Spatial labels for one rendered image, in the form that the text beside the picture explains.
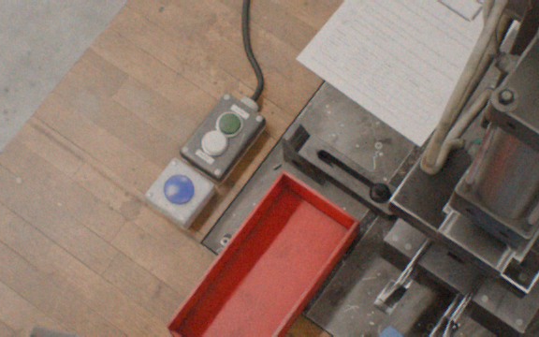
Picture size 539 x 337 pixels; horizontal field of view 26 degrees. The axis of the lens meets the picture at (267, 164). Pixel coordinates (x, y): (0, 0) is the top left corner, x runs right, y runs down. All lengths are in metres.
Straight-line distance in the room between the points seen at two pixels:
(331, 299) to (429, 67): 0.35
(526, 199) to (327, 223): 0.48
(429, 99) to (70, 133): 0.49
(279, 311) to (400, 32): 0.43
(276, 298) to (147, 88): 0.34
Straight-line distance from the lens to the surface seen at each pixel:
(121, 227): 1.54
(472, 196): 1.15
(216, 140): 1.52
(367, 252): 1.52
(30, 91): 2.63
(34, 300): 1.54
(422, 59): 1.61
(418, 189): 1.29
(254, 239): 1.51
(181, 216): 1.50
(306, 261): 1.51
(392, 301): 1.42
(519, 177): 1.04
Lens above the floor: 2.37
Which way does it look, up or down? 71 degrees down
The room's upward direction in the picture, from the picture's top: 5 degrees counter-clockwise
